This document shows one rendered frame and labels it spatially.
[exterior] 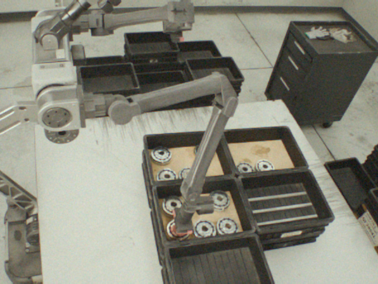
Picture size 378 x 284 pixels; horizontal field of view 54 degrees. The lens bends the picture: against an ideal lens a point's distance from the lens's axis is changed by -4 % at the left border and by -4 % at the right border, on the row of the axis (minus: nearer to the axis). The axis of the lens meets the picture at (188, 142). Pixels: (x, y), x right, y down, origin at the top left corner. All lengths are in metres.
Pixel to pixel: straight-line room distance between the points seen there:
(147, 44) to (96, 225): 1.86
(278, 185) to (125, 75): 1.50
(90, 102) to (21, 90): 2.43
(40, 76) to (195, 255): 0.94
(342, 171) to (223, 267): 1.63
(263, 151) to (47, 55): 1.24
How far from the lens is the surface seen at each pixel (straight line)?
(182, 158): 1.94
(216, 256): 1.68
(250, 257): 1.72
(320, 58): 2.95
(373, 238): 2.64
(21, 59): 3.99
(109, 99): 1.24
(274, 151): 2.12
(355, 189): 2.98
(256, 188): 1.92
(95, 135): 2.19
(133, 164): 2.06
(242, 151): 2.05
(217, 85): 1.31
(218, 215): 1.78
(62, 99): 1.21
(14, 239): 2.41
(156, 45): 3.27
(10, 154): 3.12
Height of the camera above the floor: 2.31
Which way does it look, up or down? 47 degrees down
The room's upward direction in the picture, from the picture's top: 12 degrees clockwise
